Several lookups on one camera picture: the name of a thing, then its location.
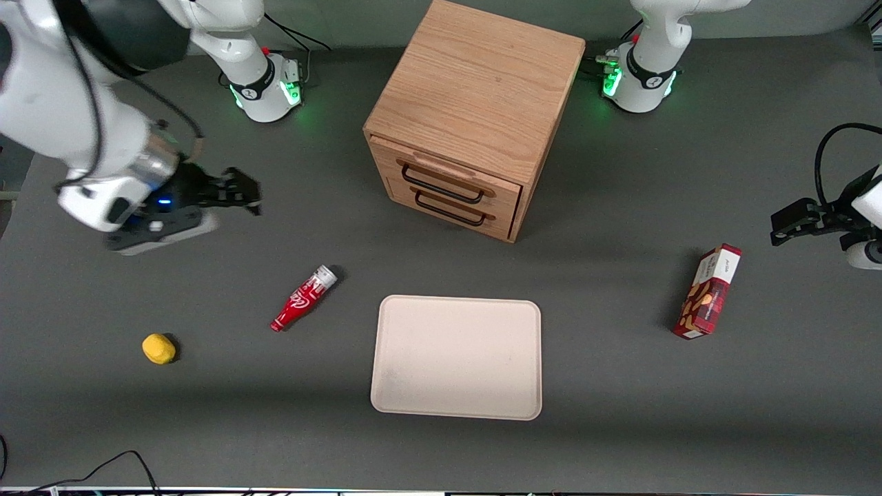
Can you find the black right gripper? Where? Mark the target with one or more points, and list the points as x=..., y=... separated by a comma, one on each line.
x=193, y=187

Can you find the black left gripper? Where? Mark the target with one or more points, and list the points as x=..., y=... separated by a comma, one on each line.
x=836, y=209

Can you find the wooden drawer with wide front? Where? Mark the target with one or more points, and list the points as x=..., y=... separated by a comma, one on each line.
x=503, y=196

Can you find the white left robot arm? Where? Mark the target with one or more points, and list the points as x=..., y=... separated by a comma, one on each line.
x=651, y=69

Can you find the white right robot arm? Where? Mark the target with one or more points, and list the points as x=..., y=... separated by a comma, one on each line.
x=48, y=83

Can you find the wooden drawer with narrow front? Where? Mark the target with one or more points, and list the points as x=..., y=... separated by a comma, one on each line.
x=406, y=196

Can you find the wooden drawer cabinet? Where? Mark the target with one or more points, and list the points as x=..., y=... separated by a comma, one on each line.
x=482, y=76

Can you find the red cookie box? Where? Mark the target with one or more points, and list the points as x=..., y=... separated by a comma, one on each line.
x=710, y=296

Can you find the red cola bottle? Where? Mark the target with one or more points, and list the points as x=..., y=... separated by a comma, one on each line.
x=303, y=300

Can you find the yellow lemon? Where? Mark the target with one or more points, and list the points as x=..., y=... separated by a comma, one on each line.
x=158, y=348

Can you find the beige plastic tray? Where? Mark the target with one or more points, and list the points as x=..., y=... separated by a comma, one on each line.
x=455, y=358

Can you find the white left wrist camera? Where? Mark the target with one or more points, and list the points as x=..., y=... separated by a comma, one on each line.
x=865, y=253

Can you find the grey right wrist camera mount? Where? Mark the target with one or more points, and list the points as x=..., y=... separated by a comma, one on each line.
x=165, y=233

